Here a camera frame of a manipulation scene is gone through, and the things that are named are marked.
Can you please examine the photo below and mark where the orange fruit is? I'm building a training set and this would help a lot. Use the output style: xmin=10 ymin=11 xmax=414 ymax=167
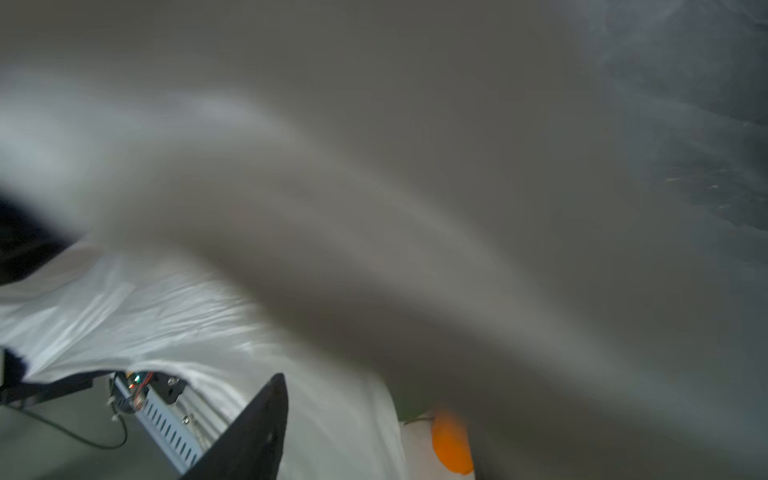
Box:
xmin=431 ymin=409 xmax=474 ymax=475

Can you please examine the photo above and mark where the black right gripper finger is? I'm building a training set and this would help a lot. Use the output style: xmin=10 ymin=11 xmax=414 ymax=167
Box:
xmin=181 ymin=373 xmax=289 ymax=480

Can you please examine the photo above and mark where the white plastic bag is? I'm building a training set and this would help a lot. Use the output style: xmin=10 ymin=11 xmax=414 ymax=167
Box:
xmin=1 ymin=1 xmax=767 ymax=479

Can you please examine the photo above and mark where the aluminium front rail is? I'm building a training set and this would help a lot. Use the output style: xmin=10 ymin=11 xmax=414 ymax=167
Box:
xmin=110 ymin=372 xmax=229 ymax=474

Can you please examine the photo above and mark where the left circuit board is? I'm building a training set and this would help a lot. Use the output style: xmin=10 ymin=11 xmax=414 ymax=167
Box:
xmin=124 ymin=371 xmax=187 ymax=410

